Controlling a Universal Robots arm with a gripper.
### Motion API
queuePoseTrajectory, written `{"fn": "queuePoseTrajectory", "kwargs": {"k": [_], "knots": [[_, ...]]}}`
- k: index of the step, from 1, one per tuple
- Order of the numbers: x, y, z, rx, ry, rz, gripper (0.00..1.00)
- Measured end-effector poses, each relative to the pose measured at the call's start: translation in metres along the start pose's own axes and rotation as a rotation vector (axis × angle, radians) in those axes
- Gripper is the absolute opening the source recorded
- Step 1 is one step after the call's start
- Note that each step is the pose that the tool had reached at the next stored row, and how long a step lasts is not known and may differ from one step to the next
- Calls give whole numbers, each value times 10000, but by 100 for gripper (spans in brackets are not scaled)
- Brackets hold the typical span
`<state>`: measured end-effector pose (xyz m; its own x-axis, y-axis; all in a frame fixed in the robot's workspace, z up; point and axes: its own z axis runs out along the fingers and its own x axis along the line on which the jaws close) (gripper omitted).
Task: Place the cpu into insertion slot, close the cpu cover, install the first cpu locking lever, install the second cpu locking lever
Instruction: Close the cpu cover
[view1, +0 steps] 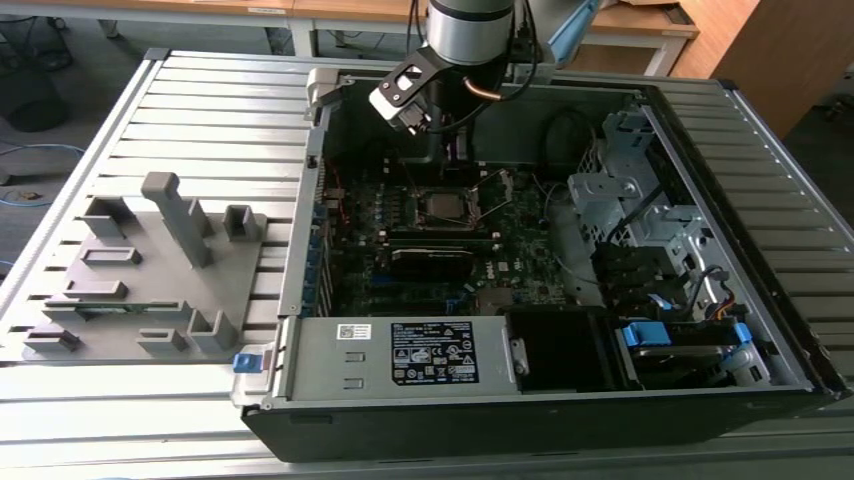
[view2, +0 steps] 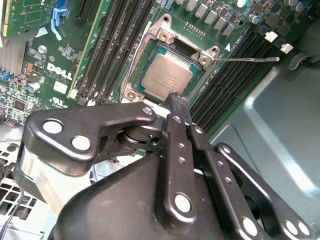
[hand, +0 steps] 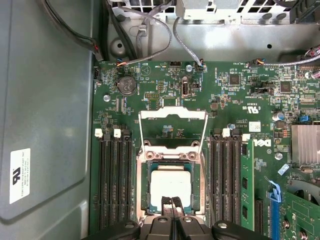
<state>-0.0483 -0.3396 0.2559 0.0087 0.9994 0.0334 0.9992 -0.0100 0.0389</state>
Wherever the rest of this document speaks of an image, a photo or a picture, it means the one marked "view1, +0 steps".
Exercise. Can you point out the silver square CPU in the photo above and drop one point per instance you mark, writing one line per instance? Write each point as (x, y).
(447, 206)

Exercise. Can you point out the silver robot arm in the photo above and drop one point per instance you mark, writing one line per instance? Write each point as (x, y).
(467, 30)

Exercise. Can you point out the CPU socket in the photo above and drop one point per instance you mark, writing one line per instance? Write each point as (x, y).
(421, 210)

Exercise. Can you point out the black RAM slot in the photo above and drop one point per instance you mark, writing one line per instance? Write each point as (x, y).
(440, 241)
(440, 235)
(440, 246)
(440, 230)

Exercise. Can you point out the silver metal drive cage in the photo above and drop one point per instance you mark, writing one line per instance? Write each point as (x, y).
(600, 187)

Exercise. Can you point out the green motherboard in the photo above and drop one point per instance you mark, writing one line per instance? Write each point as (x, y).
(527, 250)

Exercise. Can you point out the black graphics card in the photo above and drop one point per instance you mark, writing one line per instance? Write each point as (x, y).
(429, 265)

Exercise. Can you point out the tan chipset heatsink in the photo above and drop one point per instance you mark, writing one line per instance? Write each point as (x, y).
(495, 297)

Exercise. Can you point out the black plastic holder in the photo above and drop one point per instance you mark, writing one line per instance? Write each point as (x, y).
(633, 270)

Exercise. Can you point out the brown wooden cabinet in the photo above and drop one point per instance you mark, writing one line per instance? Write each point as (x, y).
(767, 50)

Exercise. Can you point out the hard disk in blue carrier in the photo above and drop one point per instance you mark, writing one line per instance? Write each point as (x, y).
(643, 334)

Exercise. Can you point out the silver power supply unit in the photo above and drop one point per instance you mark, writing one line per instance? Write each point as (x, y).
(320, 360)

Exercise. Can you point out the grey plastic parts rack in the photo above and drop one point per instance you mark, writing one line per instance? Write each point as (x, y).
(160, 280)

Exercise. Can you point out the blue case latch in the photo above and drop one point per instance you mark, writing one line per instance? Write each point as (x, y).
(245, 363)

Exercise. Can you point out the black floor bin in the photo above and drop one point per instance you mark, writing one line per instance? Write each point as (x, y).
(36, 110)

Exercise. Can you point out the black open PC case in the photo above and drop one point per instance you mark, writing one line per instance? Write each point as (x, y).
(467, 435)

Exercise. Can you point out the green RAM stick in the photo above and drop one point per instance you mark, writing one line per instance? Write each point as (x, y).
(100, 310)

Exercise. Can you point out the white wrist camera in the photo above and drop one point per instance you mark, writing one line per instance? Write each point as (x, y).
(400, 112)

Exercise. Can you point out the wooden desk white frame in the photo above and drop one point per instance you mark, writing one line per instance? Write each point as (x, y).
(133, 5)
(633, 22)

